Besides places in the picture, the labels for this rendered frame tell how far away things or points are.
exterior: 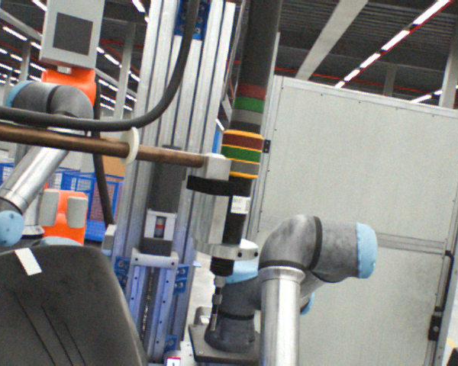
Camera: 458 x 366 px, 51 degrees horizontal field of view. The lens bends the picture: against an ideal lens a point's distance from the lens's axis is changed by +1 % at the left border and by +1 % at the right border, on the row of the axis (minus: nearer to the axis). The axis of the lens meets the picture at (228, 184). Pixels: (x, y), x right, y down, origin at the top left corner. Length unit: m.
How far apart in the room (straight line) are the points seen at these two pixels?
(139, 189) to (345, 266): 0.70
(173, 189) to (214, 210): 0.91
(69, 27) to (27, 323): 4.11
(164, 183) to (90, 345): 0.89
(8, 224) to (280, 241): 0.56
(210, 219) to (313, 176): 1.95
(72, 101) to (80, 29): 3.27
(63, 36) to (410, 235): 3.24
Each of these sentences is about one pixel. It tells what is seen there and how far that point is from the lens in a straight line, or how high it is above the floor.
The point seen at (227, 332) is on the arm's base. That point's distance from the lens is 1.38.
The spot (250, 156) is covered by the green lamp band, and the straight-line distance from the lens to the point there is 0.48.
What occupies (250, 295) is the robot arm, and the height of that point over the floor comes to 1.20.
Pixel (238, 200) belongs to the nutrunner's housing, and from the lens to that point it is 0.49.
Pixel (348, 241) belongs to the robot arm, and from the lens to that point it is 1.00.
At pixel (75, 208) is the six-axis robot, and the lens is 4.44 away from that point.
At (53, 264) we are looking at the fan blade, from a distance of 0.57.
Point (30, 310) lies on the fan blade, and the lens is 0.53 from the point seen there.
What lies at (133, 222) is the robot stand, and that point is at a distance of 1.47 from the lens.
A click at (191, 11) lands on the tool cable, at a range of 0.46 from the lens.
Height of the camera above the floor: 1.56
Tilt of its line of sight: 3 degrees down
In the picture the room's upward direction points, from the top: 9 degrees clockwise
